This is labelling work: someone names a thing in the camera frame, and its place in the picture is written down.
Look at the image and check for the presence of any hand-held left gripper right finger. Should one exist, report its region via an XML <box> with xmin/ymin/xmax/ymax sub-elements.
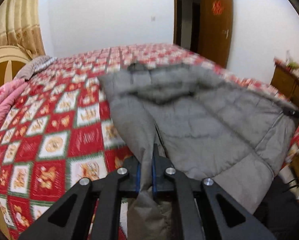
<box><xmin>151</xmin><ymin>143</ymin><xmax>277</xmax><ymax>240</ymax></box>

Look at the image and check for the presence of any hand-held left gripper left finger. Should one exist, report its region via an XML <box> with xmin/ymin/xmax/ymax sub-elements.
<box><xmin>19</xmin><ymin>156</ymin><xmax>141</xmax><ymax>240</ymax></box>

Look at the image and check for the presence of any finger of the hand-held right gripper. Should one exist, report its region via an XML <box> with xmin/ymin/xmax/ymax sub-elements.
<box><xmin>282</xmin><ymin>107</ymin><xmax>299</xmax><ymax>120</ymax></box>

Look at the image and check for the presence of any grey puffer jacket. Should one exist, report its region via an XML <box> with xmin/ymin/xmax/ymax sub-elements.
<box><xmin>98</xmin><ymin>63</ymin><xmax>299</xmax><ymax>240</ymax></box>

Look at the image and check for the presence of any wooden dresser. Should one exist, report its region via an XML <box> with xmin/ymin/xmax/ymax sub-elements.
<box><xmin>270</xmin><ymin>61</ymin><xmax>299</xmax><ymax>184</ymax></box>

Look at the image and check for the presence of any colourful clutter on dresser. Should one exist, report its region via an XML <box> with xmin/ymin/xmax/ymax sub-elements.
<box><xmin>274</xmin><ymin>51</ymin><xmax>299</xmax><ymax>79</ymax></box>

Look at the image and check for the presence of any red printed bed sheet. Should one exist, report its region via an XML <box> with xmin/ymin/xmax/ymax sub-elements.
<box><xmin>0</xmin><ymin>42</ymin><xmax>299</xmax><ymax>240</ymax></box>

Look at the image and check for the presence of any person's dark clothing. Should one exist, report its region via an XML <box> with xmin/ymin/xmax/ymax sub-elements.
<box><xmin>252</xmin><ymin>175</ymin><xmax>299</xmax><ymax>240</ymax></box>

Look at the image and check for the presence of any brown wooden door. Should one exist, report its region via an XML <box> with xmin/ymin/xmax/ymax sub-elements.
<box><xmin>199</xmin><ymin>0</ymin><xmax>233</xmax><ymax>68</ymax></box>

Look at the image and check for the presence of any red paper door decoration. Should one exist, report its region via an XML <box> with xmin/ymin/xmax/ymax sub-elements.
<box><xmin>212</xmin><ymin>0</ymin><xmax>224</xmax><ymax>15</ymax></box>

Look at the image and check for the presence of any striped pillow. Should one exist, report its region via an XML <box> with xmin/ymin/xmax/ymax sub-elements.
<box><xmin>15</xmin><ymin>55</ymin><xmax>57</xmax><ymax>80</ymax></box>

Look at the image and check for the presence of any pink folded blanket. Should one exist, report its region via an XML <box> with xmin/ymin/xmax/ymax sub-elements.
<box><xmin>0</xmin><ymin>78</ymin><xmax>28</xmax><ymax>132</ymax></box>

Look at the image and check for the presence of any cream and brown headboard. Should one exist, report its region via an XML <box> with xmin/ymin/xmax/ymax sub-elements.
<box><xmin>0</xmin><ymin>45</ymin><xmax>33</xmax><ymax>93</ymax></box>

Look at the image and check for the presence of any beige patterned curtain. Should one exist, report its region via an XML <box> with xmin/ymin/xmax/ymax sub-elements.
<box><xmin>0</xmin><ymin>0</ymin><xmax>46</xmax><ymax>58</ymax></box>

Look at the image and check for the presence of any dark wooden door frame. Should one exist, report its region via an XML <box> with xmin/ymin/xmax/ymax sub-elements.
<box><xmin>173</xmin><ymin>0</ymin><xmax>208</xmax><ymax>53</ymax></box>

